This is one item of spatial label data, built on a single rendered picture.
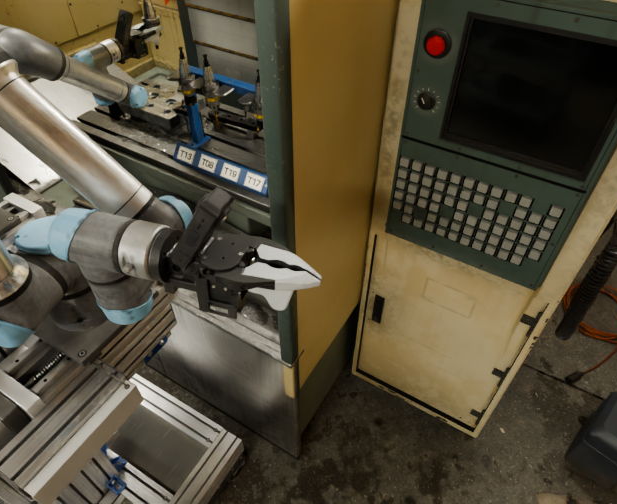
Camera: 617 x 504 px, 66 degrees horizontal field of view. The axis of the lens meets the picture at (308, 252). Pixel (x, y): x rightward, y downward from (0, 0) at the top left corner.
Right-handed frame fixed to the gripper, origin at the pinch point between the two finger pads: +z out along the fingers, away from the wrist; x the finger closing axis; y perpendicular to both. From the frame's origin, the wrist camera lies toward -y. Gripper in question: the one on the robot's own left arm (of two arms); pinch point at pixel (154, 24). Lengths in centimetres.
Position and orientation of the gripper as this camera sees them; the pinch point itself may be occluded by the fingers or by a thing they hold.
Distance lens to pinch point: 205.4
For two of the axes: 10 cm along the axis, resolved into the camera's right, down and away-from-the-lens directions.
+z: 5.4, -6.1, 5.8
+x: 8.4, 3.9, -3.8
